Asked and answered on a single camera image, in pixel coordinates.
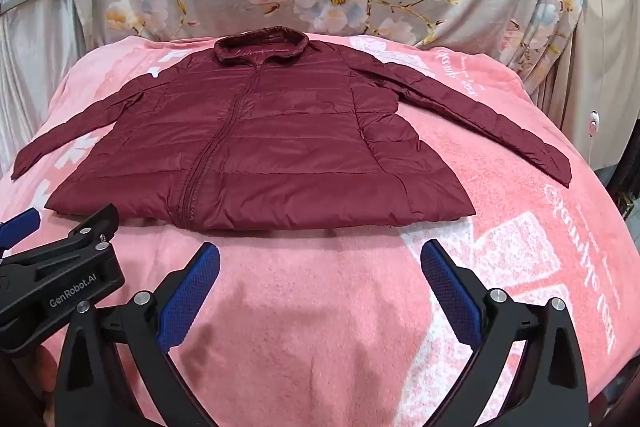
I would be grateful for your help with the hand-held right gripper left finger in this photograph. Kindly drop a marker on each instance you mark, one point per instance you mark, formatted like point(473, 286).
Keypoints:
point(192, 297)

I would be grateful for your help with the maroon puffer jacket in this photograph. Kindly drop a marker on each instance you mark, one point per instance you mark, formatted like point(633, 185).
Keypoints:
point(300, 132)

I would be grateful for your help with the dark furniture frame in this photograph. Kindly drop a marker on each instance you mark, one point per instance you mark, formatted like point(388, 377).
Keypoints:
point(622, 197)

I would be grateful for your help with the pale draped cloth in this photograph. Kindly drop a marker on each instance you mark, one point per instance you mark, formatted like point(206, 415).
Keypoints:
point(35, 32)

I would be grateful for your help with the beige draped cloth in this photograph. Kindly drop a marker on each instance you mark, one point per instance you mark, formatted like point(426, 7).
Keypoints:
point(610, 57)

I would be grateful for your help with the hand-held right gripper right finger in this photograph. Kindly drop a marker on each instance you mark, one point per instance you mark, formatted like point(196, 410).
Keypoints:
point(450, 297)

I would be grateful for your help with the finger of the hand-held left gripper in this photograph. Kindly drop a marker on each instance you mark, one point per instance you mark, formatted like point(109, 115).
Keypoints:
point(20, 224)
point(95, 227)

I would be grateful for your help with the pink printed blanket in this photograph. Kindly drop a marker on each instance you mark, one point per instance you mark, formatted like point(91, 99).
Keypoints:
point(325, 307)

